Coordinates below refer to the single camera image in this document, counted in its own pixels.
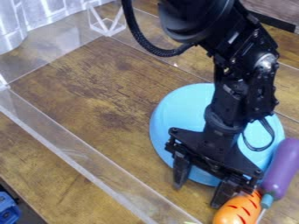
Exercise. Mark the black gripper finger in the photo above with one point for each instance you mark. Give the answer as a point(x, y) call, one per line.
point(226, 189)
point(182, 166)

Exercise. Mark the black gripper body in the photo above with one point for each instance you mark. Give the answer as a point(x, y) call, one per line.
point(215, 154)

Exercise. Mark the orange toy carrot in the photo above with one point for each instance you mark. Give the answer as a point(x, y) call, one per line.
point(241, 210)

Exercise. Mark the purple toy eggplant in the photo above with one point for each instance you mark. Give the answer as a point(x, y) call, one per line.
point(281, 172)

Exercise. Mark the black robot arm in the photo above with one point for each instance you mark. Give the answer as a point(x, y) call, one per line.
point(229, 32)

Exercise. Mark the blue round plate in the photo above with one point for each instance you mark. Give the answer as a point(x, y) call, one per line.
point(181, 110)

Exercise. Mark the dark baseboard strip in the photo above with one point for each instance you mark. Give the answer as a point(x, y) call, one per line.
point(276, 22)

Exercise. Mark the blue object at corner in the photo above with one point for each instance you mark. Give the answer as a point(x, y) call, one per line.
point(10, 211)

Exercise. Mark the white curtain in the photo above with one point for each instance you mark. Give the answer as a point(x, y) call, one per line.
point(26, 15)

